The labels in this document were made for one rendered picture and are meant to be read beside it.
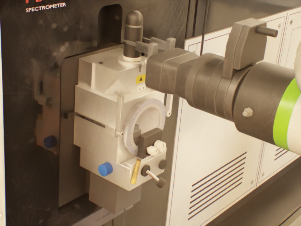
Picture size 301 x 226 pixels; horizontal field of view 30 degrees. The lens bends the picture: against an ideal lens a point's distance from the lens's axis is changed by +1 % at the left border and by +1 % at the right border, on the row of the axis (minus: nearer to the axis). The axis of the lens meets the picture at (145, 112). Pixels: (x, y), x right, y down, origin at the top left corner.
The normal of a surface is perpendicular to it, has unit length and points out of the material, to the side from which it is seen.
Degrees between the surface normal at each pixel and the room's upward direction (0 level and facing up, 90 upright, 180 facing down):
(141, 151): 90
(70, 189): 90
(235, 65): 90
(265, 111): 79
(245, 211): 0
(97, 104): 90
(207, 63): 34
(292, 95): 45
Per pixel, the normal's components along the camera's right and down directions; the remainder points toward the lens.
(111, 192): -0.64, 0.26
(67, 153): 0.77, 0.30
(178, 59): 0.12, -0.90
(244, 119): -0.63, 0.54
